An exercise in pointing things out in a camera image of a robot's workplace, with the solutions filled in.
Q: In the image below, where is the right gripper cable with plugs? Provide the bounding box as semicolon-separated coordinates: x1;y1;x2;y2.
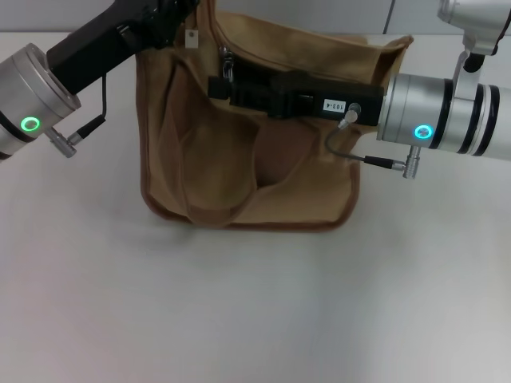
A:
326;101;422;181

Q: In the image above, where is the silver metal zipper pull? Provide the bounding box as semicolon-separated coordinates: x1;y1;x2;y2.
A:
218;45;237;83

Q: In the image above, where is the gripper cable with plugs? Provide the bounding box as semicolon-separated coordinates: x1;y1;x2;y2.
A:
50;73;108;160
326;101;422;181

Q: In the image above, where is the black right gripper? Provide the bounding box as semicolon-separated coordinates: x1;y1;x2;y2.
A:
208;65;385;127

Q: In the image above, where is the khaki canvas food bag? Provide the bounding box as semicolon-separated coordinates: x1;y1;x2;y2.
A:
135;0;414;233

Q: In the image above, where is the left gripper cable with plugs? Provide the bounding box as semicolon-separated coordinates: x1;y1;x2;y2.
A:
50;73;108;160

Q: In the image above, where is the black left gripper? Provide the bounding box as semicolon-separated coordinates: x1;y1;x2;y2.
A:
46;0;199;95

